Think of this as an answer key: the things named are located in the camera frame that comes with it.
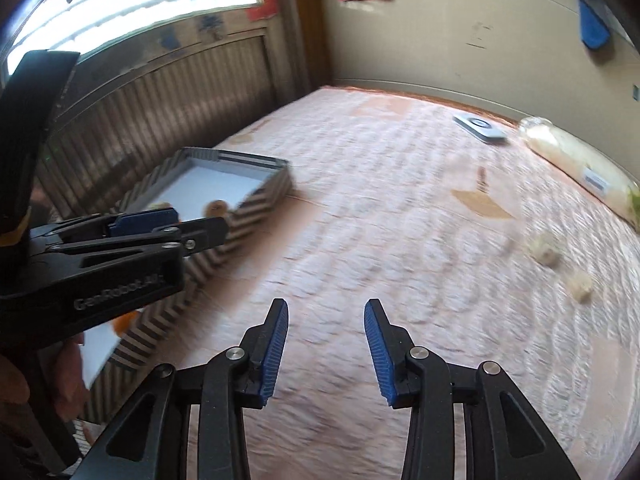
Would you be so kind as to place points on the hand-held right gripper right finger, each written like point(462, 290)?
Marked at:
point(377, 355)

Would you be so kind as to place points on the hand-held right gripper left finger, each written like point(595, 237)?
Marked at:
point(275, 350)

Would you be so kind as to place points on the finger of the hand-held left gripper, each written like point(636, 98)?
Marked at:
point(207, 232)
point(145, 221)

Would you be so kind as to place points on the brown longan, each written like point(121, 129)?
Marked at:
point(217, 207)

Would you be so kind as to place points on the striped cardboard tray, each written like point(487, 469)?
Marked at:
point(200, 185)

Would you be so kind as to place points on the mandarin orange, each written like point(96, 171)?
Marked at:
point(125, 324)

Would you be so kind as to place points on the person's left hand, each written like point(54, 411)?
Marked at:
point(72, 385)

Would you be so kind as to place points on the pale lumpy chunk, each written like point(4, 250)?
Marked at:
point(580, 285)
point(161, 205)
point(542, 250)

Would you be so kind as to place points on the wooden slatted panel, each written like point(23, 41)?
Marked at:
point(150, 110)

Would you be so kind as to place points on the pink quilted mattress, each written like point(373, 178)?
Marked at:
point(375, 210)

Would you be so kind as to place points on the red paper sticker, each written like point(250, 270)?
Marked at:
point(262, 11)

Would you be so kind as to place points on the white flat device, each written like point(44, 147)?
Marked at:
point(479, 127)

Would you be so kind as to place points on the white bagged radish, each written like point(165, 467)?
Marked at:
point(565, 157)

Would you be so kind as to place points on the blue cloth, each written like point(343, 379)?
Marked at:
point(592, 27)

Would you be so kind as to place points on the brown wooden post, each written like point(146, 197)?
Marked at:
point(300, 25)

